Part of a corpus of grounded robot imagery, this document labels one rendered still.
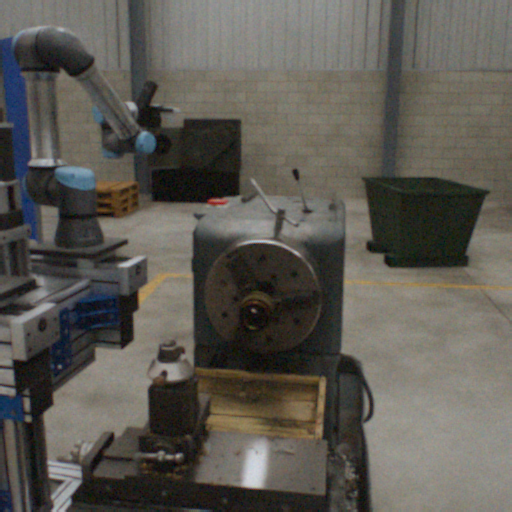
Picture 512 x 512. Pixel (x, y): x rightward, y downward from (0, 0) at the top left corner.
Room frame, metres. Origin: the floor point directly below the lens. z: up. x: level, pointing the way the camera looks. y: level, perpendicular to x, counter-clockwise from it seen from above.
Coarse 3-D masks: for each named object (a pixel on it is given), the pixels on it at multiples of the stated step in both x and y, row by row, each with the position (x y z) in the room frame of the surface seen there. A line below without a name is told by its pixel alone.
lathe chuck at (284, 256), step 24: (240, 240) 1.55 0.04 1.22; (264, 240) 1.48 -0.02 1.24; (288, 240) 1.54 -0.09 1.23; (216, 264) 1.49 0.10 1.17; (264, 264) 1.47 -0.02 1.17; (288, 264) 1.46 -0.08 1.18; (312, 264) 1.50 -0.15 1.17; (216, 288) 1.49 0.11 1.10; (288, 288) 1.46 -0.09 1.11; (312, 288) 1.46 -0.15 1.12; (216, 312) 1.49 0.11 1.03; (312, 312) 1.45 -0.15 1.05; (264, 336) 1.47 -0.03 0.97; (288, 336) 1.46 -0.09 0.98
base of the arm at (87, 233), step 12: (60, 216) 1.73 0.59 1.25; (72, 216) 1.71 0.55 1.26; (84, 216) 1.72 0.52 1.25; (96, 216) 1.77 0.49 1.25; (60, 228) 1.72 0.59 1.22; (72, 228) 1.71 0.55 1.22; (84, 228) 1.72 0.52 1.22; (96, 228) 1.75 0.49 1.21; (60, 240) 1.71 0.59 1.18; (72, 240) 1.70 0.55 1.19; (84, 240) 1.71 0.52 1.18; (96, 240) 1.73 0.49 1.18
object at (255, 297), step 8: (248, 296) 1.38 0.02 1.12; (256, 296) 1.37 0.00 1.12; (264, 296) 1.38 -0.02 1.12; (240, 304) 1.39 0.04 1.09; (248, 304) 1.33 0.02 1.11; (256, 304) 1.33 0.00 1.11; (264, 304) 1.35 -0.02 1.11; (272, 304) 1.38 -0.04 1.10; (240, 312) 1.34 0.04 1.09; (248, 312) 1.40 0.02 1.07; (264, 312) 1.33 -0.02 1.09; (272, 312) 1.36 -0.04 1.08; (240, 320) 1.33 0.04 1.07; (248, 320) 1.36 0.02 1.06; (256, 320) 1.38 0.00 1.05; (264, 320) 1.33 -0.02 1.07; (248, 328) 1.33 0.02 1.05; (256, 328) 1.33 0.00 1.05; (264, 328) 1.33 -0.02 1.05
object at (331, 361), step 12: (204, 348) 1.68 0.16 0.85; (216, 348) 1.67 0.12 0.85; (228, 348) 1.65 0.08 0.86; (204, 360) 1.67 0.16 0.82; (252, 360) 1.63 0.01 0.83; (264, 360) 1.63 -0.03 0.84; (276, 360) 1.62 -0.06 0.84; (300, 360) 1.61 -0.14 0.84; (324, 360) 1.60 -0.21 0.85; (336, 360) 1.60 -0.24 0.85; (324, 372) 1.60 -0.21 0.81; (336, 372) 1.87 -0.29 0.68; (336, 384) 2.03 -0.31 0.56; (336, 396) 1.67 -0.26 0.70; (324, 408) 1.60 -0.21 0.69; (336, 408) 1.85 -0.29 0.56; (324, 420) 1.60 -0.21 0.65; (324, 432) 1.60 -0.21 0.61; (336, 432) 1.66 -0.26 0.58
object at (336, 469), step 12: (336, 468) 0.94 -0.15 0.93; (336, 480) 0.91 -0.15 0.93; (84, 492) 0.87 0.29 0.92; (336, 492) 0.87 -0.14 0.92; (72, 504) 0.85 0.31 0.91; (84, 504) 0.85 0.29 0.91; (96, 504) 0.85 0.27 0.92; (108, 504) 0.84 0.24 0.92; (120, 504) 0.84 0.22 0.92; (132, 504) 0.84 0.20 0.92; (144, 504) 0.84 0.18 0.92; (156, 504) 0.84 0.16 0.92; (168, 504) 0.84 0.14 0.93; (180, 504) 0.84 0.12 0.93; (192, 504) 0.84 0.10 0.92; (336, 504) 0.84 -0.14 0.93
